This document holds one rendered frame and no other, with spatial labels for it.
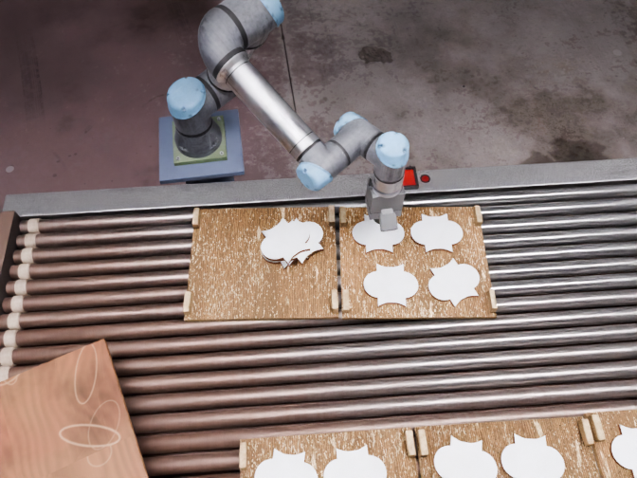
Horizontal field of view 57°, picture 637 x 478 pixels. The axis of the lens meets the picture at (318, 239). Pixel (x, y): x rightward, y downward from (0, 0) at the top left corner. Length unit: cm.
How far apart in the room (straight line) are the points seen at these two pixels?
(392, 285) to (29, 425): 93
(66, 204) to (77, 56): 198
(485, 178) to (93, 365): 123
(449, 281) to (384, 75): 199
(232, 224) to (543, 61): 246
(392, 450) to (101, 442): 66
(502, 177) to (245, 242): 81
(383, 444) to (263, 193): 80
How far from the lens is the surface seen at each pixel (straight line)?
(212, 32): 141
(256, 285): 160
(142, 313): 165
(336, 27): 371
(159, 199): 182
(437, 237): 168
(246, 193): 178
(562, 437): 157
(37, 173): 328
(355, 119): 140
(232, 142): 197
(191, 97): 178
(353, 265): 162
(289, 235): 161
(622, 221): 194
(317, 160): 133
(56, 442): 147
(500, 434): 153
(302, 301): 157
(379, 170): 138
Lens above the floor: 237
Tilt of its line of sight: 60 degrees down
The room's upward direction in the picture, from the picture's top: straight up
